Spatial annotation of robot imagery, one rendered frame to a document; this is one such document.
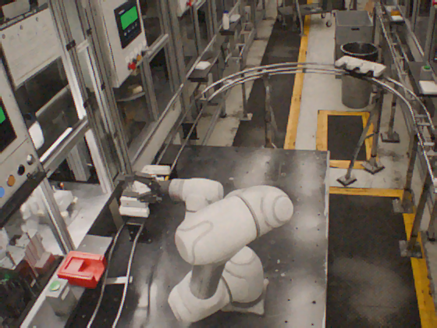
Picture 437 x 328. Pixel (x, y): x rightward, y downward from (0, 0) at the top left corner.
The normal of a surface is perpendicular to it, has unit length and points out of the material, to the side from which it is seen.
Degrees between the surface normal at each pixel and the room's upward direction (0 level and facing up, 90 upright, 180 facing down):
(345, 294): 0
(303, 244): 0
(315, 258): 0
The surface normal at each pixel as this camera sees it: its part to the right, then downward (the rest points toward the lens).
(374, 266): -0.08, -0.83
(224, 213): 0.07, -0.62
